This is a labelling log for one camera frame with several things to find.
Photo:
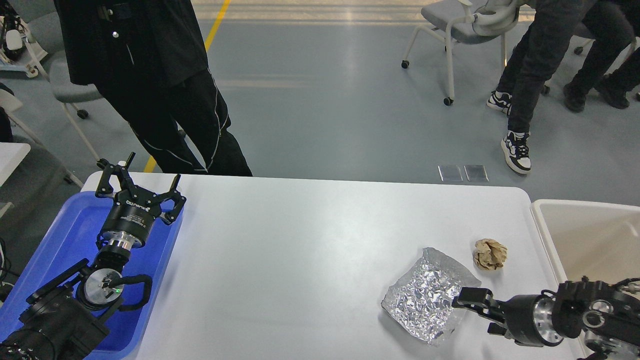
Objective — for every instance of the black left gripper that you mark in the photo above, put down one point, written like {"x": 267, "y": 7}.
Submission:
{"x": 127, "y": 219}

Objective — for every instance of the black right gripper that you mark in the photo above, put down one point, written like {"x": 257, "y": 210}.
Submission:
{"x": 527, "y": 318}

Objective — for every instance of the silver foil bag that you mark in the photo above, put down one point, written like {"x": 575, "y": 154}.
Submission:
{"x": 421, "y": 300}

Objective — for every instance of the white robot base equipment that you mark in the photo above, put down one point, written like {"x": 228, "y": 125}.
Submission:
{"x": 19, "y": 50}

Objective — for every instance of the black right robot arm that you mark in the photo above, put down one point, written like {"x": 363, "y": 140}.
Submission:
{"x": 605, "y": 315}

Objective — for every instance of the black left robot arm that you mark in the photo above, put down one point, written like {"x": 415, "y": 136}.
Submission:
{"x": 89, "y": 289}

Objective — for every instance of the crumpled brown paper ball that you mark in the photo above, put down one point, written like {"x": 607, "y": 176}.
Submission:
{"x": 489, "y": 254}

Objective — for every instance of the blue plastic tray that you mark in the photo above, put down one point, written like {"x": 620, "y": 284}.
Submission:
{"x": 71, "y": 238}

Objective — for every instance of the white side table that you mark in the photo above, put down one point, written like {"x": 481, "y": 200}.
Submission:
{"x": 11, "y": 155}

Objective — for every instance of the beige plastic bin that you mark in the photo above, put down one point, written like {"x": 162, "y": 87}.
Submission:
{"x": 594, "y": 239}

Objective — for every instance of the right metal floor plate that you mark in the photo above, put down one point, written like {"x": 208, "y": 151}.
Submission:
{"x": 476, "y": 173}

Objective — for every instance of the metal floor plate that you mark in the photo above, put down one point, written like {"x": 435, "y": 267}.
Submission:
{"x": 476, "y": 173}
{"x": 450, "y": 173}

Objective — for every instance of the left metal floor plate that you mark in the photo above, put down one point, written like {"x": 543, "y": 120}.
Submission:
{"x": 450, "y": 173}

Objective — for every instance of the person in black clothes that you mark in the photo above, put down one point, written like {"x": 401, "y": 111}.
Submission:
{"x": 147, "y": 58}

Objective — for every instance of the grey chair left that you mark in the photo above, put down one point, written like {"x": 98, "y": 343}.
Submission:
{"x": 44, "y": 43}

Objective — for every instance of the grey white rolling chair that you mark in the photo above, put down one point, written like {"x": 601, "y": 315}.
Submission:
{"x": 467, "y": 22}

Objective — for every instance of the person in dark jeans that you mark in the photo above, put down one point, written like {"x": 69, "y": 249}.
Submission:
{"x": 533, "y": 61}

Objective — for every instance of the seated person in black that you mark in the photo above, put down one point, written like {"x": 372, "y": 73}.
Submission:
{"x": 614, "y": 25}

